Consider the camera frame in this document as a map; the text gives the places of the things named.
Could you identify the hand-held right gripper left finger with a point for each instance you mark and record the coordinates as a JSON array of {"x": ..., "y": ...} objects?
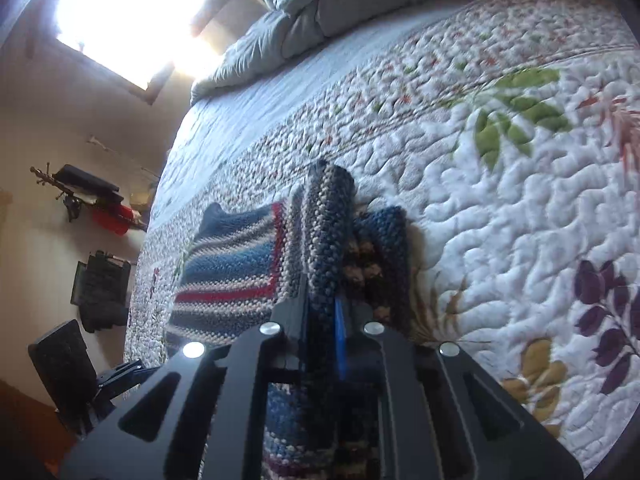
[{"x": 292, "y": 330}]

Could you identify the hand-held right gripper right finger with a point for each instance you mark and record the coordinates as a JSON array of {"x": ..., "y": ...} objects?
[{"x": 342, "y": 340}]

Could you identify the blue red striped knit sock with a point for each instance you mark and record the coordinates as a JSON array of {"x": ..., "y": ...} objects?
[{"x": 325, "y": 220}]

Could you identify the black metal-leg chair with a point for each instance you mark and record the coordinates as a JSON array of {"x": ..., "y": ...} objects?
[{"x": 100, "y": 290}]

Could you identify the white floral quilt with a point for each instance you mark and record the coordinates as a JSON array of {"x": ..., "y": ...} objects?
[{"x": 500, "y": 210}]

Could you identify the red cloth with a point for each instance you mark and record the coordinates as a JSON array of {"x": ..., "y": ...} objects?
[{"x": 112, "y": 220}]

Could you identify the black fabric chair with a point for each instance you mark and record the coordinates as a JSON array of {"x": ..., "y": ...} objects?
[{"x": 62, "y": 370}]

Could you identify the dark wooden coat rack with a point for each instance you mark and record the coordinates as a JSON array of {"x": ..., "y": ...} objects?
[{"x": 47, "y": 179}]

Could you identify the grey comforter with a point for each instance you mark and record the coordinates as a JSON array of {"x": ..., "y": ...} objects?
[{"x": 350, "y": 5}]

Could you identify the bright window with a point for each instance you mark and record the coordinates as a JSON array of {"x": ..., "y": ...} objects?
[{"x": 125, "y": 15}]

